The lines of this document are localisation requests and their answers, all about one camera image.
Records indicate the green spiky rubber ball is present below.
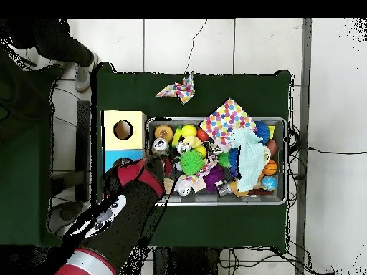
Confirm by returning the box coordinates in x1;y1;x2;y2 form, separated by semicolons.
179;150;206;175

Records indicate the yellow rubber duck toy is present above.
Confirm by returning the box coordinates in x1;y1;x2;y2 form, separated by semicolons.
183;135;209;158

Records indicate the polka dot cloth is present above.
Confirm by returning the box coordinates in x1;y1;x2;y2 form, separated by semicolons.
199;98;257;147

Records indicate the colourful patterned cloth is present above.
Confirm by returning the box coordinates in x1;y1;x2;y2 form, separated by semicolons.
155;71;196;105

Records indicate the mint green knitted cloth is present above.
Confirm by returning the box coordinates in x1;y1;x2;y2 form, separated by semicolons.
229;127;271;193

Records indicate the blue spiky rubber ball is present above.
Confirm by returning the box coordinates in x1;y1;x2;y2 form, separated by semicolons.
254;120;271;144

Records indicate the wooden box with three holes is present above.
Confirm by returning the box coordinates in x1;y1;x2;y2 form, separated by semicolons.
102;110;149;173

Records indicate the shallow clear mesh bin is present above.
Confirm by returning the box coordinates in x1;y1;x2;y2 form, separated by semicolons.
146;117;288;206

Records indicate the plain yellow ball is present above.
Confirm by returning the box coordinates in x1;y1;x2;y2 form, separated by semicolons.
181;123;199;139

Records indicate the crushed silver drink can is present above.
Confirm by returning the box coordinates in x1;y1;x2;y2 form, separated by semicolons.
151;137;171;157

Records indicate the small red ball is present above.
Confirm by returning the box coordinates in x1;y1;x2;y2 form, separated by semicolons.
197;128;211;143

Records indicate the orange ball with cream dots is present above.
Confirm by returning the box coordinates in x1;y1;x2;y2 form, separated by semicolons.
154;125;174;144

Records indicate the dark green table cloth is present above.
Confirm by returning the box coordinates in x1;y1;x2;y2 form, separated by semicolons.
0;57;65;249
91;62;292;253

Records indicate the small orange basketball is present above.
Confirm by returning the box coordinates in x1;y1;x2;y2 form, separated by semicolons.
262;159;279;177

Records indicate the black panel stand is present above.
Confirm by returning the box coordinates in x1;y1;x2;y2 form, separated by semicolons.
76;100;92;203

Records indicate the grey stand base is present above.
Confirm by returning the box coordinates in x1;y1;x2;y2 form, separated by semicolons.
48;200;86;235

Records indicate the person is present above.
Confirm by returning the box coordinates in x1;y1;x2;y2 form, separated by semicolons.
0;18;101;92

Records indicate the black cable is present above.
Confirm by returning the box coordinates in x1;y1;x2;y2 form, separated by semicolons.
306;145;367;155

